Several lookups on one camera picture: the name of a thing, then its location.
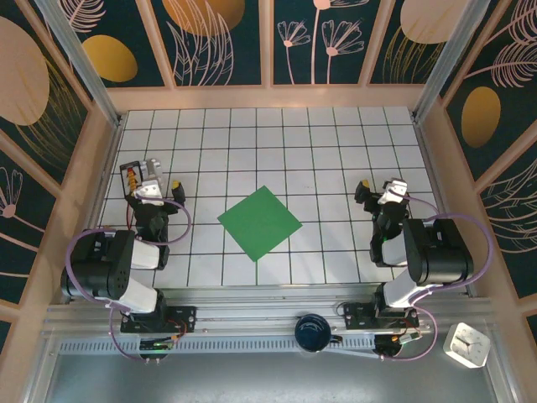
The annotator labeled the green square paper sheet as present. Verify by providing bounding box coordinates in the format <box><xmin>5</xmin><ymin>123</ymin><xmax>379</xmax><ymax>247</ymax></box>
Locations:
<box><xmin>216</xmin><ymin>186</ymin><xmax>304</xmax><ymax>263</ymax></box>

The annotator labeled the white square clock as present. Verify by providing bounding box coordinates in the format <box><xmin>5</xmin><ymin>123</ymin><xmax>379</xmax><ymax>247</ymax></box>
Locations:
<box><xmin>443</xmin><ymin>322</ymin><xmax>492</xmax><ymax>369</ymax></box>

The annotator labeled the white plastic block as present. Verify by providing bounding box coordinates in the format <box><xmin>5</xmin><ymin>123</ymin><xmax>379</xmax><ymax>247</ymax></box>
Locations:
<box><xmin>140</xmin><ymin>157</ymin><xmax>164</xmax><ymax>184</ymax></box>

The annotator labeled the black box with orange spring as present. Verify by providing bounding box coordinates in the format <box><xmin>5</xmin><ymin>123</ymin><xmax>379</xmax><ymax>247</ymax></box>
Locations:
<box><xmin>119</xmin><ymin>160</ymin><xmax>146</xmax><ymax>198</ymax></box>

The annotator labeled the small circuit board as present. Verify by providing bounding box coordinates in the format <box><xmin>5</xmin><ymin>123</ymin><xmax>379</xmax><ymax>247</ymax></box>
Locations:
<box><xmin>138</xmin><ymin>338</ymin><xmax>177</xmax><ymax>353</ymax></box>
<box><xmin>375</xmin><ymin>331</ymin><xmax>423</xmax><ymax>358</ymax></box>

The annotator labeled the dark blue round cap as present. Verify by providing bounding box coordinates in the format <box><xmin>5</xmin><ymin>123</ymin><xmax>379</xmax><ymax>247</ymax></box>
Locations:
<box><xmin>293</xmin><ymin>312</ymin><xmax>341</xmax><ymax>353</ymax></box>

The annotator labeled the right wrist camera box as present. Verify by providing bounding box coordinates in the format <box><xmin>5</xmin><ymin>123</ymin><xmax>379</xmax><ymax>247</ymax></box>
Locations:
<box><xmin>377</xmin><ymin>178</ymin><xmax>410</xmax><ymax>207</ymax></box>

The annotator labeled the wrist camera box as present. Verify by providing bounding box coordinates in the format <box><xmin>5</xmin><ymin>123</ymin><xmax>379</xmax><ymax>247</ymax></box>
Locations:
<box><xmin>133</xmin><ymin>178</ymin><xmax>165</xmax><ymax>207</ymax></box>
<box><xmin>377</xmin><ymin>178</ymin><xmax>410</xmax><ymax>207</ymax></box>

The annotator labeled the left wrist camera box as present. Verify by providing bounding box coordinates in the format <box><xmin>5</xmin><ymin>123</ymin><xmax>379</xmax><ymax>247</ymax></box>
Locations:
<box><xmin>133</xmin><ymin>178</ymin><xmax>165</xmax><ymax>207</ymax></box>

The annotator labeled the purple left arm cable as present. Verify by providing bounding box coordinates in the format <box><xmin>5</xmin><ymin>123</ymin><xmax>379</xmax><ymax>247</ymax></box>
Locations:
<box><xmin>66</xmin><ymin>196</ymin><xmax>194</xmax><ymax>362</ymax></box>

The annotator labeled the aluminium table side rail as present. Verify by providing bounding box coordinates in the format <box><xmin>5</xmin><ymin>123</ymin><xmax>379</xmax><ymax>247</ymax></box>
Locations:
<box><xmin>413</xmin><ymin>113</ymin><xmax>479</xmax><ymax>297</ymax></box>
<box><xmin>66</xmin><ymin>115</ymin><xmax>127</xmax><ymax>306</ymax></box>

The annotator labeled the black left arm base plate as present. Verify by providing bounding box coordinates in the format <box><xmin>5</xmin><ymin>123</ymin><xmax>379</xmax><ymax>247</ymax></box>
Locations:
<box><xmin>120</xmin><ymin>305</ymin><xmax>198</xmax><ymax>335</ymax></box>

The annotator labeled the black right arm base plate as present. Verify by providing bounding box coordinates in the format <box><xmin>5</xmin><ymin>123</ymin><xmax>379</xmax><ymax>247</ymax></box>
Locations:
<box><xmin>342</xmin><ymin>301</ymin><xmax>420</xmax><ymax>331</ymax></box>

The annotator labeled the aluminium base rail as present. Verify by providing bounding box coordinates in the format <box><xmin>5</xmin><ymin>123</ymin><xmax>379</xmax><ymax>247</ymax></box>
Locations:
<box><xmin>41</xmin><ymin>285</ymin><xmax>496</xmax><ymax>339</ymax></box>

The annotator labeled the aluminium corner post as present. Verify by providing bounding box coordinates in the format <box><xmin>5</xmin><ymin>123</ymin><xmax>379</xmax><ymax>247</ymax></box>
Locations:
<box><xmin>35</xmin><ymin>0</ymin><xmax>125</xmax><ymax>127</ymax></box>
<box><xmin>410</xmin><ymin>0</ymin><xmax>492</xmax><ymax>125</ymax></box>

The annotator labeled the slotted grey cable duct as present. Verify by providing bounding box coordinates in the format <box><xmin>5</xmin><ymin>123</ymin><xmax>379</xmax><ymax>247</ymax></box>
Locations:
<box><xmin>56</xmin><ymin>338</ymin><xmax>378</xmax><ymax>356</ymax></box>

